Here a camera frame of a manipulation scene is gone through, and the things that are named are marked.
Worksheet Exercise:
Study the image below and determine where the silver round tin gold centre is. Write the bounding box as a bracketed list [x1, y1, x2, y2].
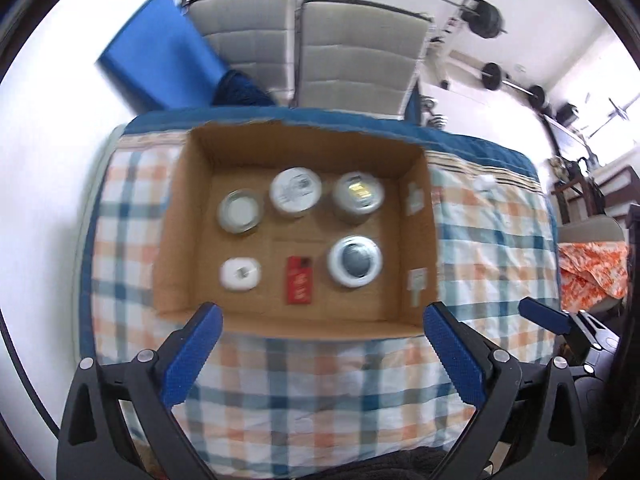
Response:
[331, 171, 386, 225]

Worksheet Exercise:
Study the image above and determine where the red rectangular pack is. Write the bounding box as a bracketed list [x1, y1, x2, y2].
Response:
[285, 256, 315, 306]

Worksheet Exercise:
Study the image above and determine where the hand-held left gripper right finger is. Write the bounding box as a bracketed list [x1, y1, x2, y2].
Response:
[424, 301, 590, 480]

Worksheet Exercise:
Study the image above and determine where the checked blanket with blue edge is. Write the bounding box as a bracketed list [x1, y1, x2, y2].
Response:
[75, 107, 561, 466]

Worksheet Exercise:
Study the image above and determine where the chrome dumbbell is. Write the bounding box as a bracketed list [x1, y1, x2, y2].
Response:
[425, 100, 448, 128]

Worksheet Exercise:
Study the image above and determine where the narrow grey quilted cushion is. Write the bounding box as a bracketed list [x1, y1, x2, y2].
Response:
[187, 0, 301, 106]

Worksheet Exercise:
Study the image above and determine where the short barbell with black plates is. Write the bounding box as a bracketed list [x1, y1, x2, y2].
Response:
[481, 62, 547, 108]

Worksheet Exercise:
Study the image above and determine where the white round jar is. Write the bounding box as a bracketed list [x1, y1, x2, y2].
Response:
[269, 167, 322, 219]

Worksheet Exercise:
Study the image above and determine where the white round tin dark lid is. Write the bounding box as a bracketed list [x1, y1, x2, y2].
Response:
[326, 235, 383, 289]

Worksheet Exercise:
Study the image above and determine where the white barbell rack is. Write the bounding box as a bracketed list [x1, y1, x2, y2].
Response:
[430, 0, 496, 91]

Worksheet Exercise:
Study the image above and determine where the blue exercise mat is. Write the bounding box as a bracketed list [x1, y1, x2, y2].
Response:
[96, 0, 228, 113]

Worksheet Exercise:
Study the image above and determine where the dark wooden chair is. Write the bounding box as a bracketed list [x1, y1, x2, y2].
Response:
[550, 157, 601, 221]

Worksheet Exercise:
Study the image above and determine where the orange white patterned cloth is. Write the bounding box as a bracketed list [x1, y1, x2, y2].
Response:
[557, 242, 628, 313]

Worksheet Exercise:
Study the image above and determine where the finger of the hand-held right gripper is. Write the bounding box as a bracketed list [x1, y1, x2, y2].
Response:
[518, 297, 621, 361]

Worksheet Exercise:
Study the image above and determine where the wide grey quilted cushion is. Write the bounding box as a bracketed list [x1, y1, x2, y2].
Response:
[295, 0, 433, 121]

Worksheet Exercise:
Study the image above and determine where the dark blue cloth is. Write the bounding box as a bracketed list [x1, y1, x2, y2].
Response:
[212, 69, 276, 108]

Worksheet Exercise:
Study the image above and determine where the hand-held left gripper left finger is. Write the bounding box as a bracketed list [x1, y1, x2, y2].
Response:
[56, 301, 224, 480]

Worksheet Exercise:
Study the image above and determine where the small white rounded case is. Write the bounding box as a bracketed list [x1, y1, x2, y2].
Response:
[220, 257, 263, 291]

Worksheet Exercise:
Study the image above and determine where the cardboard box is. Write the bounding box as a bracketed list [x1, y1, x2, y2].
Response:
[152, 119, 441, 341]

